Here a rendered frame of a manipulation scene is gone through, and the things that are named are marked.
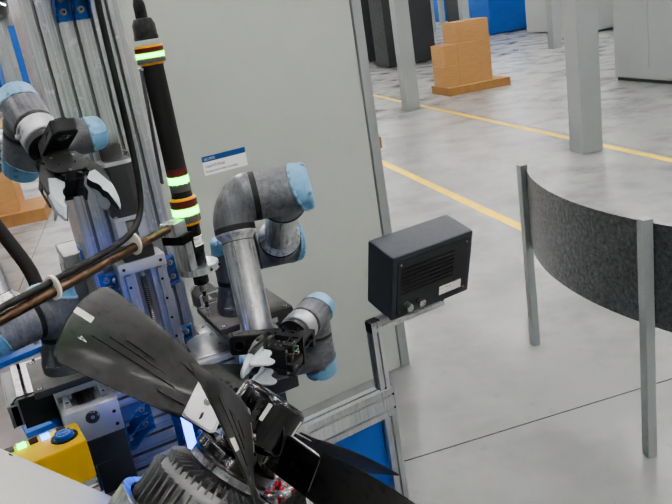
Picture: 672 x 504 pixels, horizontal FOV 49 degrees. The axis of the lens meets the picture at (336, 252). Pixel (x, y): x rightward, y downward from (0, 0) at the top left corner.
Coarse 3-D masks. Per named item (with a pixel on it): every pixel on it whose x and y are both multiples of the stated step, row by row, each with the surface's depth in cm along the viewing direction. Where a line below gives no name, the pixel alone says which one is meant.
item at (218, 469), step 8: (192, 448) 121; (200, 448) 120; (200, 456) 117; (208, 456) 118; (208, 464) 116; (216, 464) 116; (216, 472) 115; (224, 472) 115; (232, 472) 117; (224, 480) 115; (232, 480) 115; (240, 480) 116; (240, 488) 116; (248, 488) 116; (256, 488) 118; (264, 488) 122
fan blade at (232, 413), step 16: (192, 368) 92; (208, 384) 93; (224, 384) 101; (208, 400) 90; (224, 400) 96; (240, 400) 107; (224, 416) 92; (240, 416) 101; (224, 432) 89; (240, 432) 97; (240, 448) 93; (240, 464) 88; (256, 496) 91
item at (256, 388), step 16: (256, 384) 126; (256, 400) 119; (272, 400) 118; (256, 416) 118; (272, 416) 118; (288, 416) 119; (256, 432) 117; (272, 432) 118; (288, 432) 120; (208, 448) 117; (224, 448) 117; (256, 448) 118; (272, 448) 119; (224, 464) 115; (256, 464) 119; (256, 480) 117; (272, 480) 120
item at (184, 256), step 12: (180, 228) 116; (168, 240) 116; (180, 240) 115; (180, 252) 118; (192, 252) 118; (180, 264) 119; (192, 264) 118; (204, 264) 121; (216, 264) 121; (180, 276) 121; (192, 276) 119
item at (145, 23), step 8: (136, 0) 108; (136, 8) 109; (144, 8) 109; (136, 16) 109; (144, 16) 109; (136, 24) 109; (144, 24) 109; (152, 24) 109; (136, 32) 109; (144, 32) 109; (152, 32) 109; (136, 40) 109; (192, 232) 119; (200, 232) 120; (192, 240) 119; (200, 240) 120; (200, 248) 120; (200, 256) 121; (200, 264) 121; (200, 280) 122; (208, 280) 123
